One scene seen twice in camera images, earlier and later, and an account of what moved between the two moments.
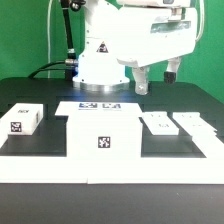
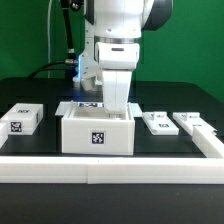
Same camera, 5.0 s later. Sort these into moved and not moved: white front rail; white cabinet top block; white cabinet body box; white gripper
Moved: white cabinet body box; white gripper
Not moved: white cabinet top block; white front rail
